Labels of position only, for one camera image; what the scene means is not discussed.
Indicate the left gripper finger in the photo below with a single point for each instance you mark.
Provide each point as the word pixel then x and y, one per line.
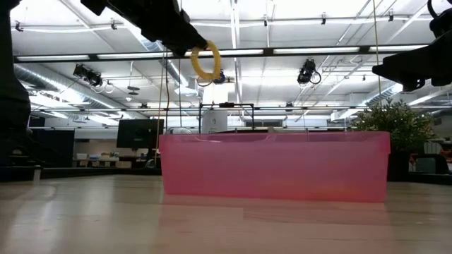
pixel 180 49
pixel 197 41

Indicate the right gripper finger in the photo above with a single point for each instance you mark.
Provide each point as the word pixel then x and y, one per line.
pixel 414 86
pixel 406 67

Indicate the pink translucent plastic bin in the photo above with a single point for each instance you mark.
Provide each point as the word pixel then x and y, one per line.
pixel 275 169

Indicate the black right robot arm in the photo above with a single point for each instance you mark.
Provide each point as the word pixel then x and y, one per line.
pixel 441 17

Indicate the small green potted plant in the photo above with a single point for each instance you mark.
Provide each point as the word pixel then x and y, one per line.
pixel 395 123

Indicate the dark background chair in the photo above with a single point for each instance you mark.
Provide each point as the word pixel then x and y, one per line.
pixel 427 164

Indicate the black background monitor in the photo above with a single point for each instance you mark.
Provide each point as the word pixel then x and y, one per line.
pixel 139 133

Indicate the overhead light bar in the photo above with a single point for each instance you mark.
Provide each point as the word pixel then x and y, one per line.
pixel 310 50

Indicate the black ceiling-mounted camera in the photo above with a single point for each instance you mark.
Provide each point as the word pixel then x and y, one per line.
pixel 222 78
pixel 306 72

